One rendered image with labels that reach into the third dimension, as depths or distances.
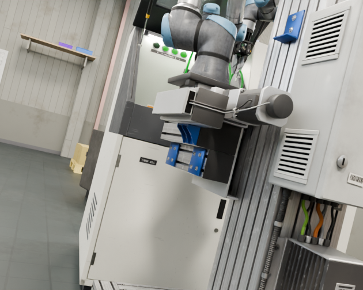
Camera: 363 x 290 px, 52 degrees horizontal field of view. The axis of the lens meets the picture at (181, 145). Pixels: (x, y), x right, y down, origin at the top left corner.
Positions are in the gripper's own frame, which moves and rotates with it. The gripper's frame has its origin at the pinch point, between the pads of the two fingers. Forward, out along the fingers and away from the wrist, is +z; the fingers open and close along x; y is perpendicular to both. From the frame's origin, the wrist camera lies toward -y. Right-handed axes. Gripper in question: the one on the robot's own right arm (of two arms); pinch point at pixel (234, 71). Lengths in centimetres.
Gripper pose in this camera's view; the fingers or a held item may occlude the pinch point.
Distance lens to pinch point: 190.0
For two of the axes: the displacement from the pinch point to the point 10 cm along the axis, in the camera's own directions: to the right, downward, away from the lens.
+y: 2.7, 0.5, -9.6
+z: -2.5, 9.7, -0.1
